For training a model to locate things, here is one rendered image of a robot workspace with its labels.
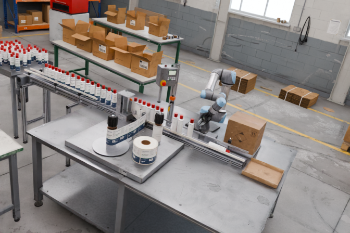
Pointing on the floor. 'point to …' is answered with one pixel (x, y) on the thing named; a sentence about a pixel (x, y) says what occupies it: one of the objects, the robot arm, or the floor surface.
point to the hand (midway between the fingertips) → (199, 124)
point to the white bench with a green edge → (11, 148)
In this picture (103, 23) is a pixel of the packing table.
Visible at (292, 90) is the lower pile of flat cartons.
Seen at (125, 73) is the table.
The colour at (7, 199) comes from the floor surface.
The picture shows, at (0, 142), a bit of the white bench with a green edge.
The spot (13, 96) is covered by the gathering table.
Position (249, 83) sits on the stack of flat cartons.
